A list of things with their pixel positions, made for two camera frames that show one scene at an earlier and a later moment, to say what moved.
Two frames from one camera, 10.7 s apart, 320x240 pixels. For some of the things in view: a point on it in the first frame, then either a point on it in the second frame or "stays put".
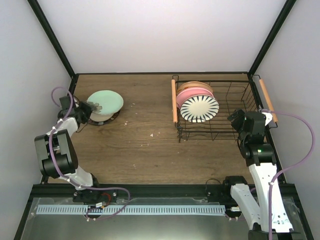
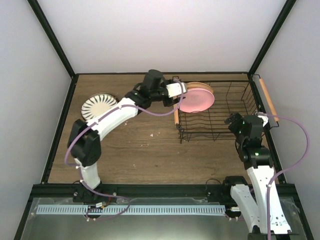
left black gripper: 89,109 → 172,101
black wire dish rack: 233,95 stays put
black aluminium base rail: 148,191 stays put
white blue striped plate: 199,108 → 96,104
